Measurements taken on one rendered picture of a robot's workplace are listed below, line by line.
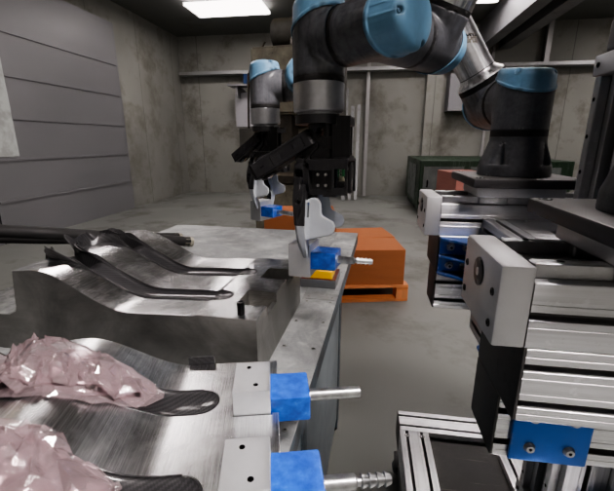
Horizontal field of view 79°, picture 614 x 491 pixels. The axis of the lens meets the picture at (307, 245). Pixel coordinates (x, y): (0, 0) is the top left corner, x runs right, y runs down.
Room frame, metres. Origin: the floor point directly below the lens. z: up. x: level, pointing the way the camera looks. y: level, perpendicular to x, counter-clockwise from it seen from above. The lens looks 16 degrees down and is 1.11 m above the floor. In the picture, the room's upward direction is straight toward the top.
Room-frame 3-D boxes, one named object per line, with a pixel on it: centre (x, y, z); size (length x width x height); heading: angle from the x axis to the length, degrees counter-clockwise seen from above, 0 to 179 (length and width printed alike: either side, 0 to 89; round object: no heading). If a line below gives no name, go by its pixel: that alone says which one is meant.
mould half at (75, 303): (0.62, 0.28, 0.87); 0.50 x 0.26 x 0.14; 78
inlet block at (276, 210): (1.01, 0.09, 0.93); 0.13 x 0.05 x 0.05; 56
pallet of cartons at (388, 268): (2.83, -0.19, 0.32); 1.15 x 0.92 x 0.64; 83
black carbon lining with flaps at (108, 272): (0.61, 0.27, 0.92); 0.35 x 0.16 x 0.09; 78
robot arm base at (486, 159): (0.88, -0.47, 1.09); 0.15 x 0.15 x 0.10
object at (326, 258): (0.58, -0.04, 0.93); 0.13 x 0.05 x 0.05; 73
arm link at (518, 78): (0.89, -0.48, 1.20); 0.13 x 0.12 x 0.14; 179
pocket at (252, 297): (0.51, 0.07, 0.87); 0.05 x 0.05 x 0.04; 78
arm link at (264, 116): (1.02, 0.11, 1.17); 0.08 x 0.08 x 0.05
